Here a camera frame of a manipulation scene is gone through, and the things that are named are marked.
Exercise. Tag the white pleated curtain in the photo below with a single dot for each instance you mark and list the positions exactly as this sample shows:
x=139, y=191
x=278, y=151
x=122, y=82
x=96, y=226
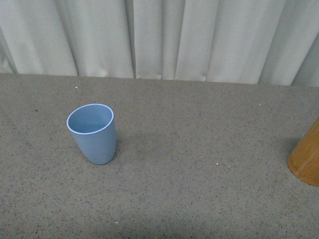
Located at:
x=242, y=41

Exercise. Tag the bamboo wooden holder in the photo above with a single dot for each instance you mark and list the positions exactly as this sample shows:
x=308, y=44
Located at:
x=303, y=161

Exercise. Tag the light blue plastic cup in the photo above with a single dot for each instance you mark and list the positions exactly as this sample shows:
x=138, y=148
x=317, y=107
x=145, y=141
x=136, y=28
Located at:
x=93, y=129

